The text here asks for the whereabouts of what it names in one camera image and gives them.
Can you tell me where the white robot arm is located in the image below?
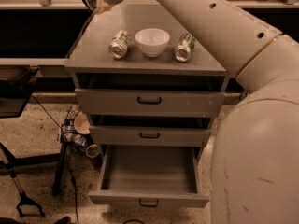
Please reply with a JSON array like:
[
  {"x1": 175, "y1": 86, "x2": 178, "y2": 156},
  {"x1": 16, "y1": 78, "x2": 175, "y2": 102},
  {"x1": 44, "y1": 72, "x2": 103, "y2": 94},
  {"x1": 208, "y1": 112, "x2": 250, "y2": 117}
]
[{"x1": 105, "y1": 0, "x2": 299, "y2": 224}]

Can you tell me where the metal tripod leg with clamp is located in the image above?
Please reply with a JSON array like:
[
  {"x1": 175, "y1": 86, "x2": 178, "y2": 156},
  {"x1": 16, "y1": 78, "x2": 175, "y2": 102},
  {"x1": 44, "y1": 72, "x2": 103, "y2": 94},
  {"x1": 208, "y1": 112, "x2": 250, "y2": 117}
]
[{"x1": 0, "y1": 145, "x2": 45, "y2": 217}]

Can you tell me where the small bowl on floor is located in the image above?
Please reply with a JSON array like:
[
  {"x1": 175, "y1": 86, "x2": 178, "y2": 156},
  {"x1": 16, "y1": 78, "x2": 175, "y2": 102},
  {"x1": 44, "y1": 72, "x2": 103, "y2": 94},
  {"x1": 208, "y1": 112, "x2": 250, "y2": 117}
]
[{"x1": 74, "y1": 113, "x2": 90, "y2": 134}]

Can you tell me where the black stand leg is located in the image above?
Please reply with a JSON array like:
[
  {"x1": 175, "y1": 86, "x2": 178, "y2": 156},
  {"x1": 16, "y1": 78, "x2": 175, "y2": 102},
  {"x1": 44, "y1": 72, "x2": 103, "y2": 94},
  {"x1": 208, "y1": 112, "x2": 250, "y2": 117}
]
[{"x1": 52, "y1": 142, "x2": 67, "y2": 196}]

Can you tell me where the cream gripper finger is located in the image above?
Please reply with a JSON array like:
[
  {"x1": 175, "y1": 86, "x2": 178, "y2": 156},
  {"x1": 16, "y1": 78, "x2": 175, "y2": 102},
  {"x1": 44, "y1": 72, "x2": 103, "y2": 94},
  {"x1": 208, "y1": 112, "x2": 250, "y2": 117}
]
[{"x1": 94, "y1": 0, "x2": 112, "y2": 14}]

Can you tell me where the left green soda can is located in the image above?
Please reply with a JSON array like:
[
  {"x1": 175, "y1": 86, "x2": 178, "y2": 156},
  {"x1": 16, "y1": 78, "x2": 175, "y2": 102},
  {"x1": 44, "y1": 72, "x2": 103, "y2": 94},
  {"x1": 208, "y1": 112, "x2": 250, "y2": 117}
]
[{"x1": 108, "y1": 30, "x2": 131, "y2": 60}]

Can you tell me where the crumpled snack bag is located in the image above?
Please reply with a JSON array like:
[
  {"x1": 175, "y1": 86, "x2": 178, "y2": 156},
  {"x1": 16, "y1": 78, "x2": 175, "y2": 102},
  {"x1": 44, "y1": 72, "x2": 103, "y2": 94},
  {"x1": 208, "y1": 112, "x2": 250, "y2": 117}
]
[{"x1": 60, "y1": 105, "x2": 87, "y2": 148}]

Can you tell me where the white bowl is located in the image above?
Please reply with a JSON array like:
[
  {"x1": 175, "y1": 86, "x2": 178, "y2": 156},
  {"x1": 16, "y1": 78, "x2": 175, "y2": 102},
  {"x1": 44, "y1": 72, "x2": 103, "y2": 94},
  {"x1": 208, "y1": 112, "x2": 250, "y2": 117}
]
[{"x1": 135, "y1": 28, "x2": 170, "y2": 57}]

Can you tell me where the green soda can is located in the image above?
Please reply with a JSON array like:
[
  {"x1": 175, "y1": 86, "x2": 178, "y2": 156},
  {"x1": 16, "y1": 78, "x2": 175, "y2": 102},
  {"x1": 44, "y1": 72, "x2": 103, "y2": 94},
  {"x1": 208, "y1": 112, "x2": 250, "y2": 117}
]
[
  {"x1": 108, "y1": 30, "x2": 131, "y2": 60},
  {"x1": 174, "y1": 33, "x2": 196, "y2": 63}
]

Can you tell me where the grey middle drawer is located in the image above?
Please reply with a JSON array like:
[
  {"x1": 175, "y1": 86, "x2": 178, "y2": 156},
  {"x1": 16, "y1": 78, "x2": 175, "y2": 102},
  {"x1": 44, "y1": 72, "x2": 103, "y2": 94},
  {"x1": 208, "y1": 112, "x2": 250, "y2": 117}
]
[{"x1": 90, "y1": 126, "x2": 211, "y2": 147}]

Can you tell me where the grey drawer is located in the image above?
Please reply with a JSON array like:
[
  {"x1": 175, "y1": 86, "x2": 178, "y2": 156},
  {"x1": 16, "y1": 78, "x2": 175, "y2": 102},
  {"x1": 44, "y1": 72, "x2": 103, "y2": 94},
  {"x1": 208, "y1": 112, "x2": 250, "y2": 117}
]
[
  {"x1": 90, "y1": 126, "x2": 211, "y2": 147},
  {"x1": 89, "y1": 145, "x2": 209, "y2": 208},
  {"x1": 75, "y1": 89, "x2": 224, "y2": 118}
]

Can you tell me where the clear plastic cup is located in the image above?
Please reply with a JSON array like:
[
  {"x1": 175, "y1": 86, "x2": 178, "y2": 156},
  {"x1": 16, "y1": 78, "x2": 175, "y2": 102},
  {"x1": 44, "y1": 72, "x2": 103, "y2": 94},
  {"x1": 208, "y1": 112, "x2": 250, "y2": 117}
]
[{"x1": 85, "y1": 144, "x2": 101, "y2": 158}]

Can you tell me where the black tray on stand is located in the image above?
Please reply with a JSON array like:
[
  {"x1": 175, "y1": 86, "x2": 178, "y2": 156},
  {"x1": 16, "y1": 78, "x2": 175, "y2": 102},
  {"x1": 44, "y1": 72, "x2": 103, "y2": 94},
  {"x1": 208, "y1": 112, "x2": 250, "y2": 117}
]
[{"x1": 0, "y1": 65, "x2": 36, "y2": 119}]

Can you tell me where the grey top drawer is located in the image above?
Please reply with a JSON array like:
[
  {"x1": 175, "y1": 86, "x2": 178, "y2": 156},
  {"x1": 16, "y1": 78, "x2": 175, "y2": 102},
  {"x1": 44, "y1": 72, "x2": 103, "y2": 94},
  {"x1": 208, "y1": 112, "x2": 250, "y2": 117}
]
[{"x1": 75, "y1": 89, "x2": 224, "y2": 118}]

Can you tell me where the grey bottom drawer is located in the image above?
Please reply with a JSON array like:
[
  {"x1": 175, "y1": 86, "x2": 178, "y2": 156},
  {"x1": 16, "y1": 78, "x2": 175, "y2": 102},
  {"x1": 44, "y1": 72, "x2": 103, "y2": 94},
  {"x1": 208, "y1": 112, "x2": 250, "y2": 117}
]
[{"x1": 89, "y1": 145, "x2": 209, "y2": 208}]

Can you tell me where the right green soda can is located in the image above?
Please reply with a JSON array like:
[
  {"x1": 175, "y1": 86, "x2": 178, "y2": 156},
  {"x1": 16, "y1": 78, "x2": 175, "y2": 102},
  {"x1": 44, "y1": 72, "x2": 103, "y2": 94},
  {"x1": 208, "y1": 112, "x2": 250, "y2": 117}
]
[{"x1": 174, "y1": 33, "x2": 196, "y2": 63}]

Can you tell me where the grey drawer cabinet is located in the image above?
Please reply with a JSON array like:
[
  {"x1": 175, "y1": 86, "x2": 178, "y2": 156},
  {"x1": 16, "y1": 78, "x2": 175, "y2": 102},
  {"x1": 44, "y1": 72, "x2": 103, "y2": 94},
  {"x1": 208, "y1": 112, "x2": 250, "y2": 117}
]
[{"x1": 64, "y1": 2, "x2": 230, "y2": 147}]

